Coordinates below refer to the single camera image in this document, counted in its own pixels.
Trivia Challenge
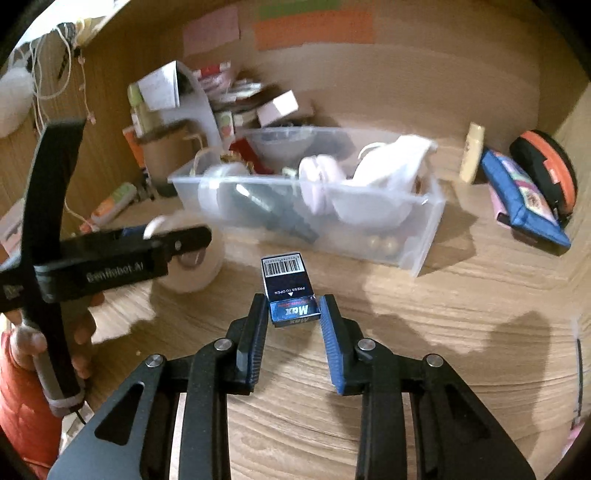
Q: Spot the white curved stand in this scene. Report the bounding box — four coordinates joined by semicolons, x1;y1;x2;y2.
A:
173;60;223;151

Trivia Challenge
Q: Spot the thin dark cord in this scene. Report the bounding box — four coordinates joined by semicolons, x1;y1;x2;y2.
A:
573;337;583;430

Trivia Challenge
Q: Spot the white hanging string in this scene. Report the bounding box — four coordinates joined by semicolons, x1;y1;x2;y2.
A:
28;30;93;125

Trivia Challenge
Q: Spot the white paper note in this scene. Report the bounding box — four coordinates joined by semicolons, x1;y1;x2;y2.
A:
137;62;181;110

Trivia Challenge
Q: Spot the clear plastic bowl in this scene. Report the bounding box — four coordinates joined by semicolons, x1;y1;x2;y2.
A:
249;129;319;160

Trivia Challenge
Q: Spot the pink paper note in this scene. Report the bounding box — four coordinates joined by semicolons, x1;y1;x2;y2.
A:
182;6;241;56

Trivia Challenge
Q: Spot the wooden desktop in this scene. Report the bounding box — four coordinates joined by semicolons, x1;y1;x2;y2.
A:
60;115;591;480

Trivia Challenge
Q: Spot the white label card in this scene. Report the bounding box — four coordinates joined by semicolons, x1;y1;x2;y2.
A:
0;198;26;259

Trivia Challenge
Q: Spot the pink round compact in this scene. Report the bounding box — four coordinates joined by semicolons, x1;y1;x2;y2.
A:
298;154;347;215

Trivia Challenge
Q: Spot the small pink white box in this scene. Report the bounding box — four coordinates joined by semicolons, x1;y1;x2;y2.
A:
256;90;301;126

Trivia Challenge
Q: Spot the black orange zip case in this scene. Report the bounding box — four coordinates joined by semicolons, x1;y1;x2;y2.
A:
509;130;578;217

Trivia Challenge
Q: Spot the person's left hand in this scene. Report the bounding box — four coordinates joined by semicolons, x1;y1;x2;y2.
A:
4;293;105;381

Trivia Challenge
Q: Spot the stack of books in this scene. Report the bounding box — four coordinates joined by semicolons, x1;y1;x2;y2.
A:
198;69;273;125

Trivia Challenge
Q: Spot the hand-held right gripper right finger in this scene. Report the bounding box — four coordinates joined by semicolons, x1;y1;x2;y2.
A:
318;294;536;480

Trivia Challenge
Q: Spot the small orange box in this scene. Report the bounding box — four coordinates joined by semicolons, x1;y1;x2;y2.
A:
122;127;146;169

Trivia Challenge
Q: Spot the white cloth pouch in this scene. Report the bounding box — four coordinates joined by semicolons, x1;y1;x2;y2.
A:
332;134;437;227

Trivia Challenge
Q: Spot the clear plastic storage bin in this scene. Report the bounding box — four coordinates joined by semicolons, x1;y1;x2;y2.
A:
167;126;446;278

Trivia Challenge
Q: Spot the dark green glass bottle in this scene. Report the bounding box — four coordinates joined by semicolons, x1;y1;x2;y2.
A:
231;182;319;243

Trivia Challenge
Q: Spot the white fluffy toy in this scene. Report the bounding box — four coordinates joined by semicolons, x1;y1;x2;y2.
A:
0;65;35;137

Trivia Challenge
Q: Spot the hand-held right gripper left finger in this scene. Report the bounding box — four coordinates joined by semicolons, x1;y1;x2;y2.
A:
46;292;271;480

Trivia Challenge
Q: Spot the cream squeeze tube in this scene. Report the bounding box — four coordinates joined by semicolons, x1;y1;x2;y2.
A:
459;122;486;184

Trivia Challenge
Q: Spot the blue patchwork pouch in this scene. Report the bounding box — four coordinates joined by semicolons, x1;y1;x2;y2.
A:
480;148;572;254

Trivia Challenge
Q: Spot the pale yellow plush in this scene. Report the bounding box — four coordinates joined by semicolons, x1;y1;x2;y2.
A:
76;18;100;44

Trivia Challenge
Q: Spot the dark blue staple box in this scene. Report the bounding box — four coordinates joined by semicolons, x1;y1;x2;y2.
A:
261;251;322;328

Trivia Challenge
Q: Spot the green paper strip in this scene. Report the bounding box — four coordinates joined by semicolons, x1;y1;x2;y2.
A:
256;0;345;20

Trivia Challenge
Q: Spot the orange paper sheet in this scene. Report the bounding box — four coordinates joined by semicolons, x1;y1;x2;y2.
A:
253;10;376;51

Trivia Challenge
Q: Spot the green orange packet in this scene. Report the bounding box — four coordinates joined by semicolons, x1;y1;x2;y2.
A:
90;182;139;227

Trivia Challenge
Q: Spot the red white packet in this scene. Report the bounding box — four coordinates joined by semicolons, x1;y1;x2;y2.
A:
194;62;232;88

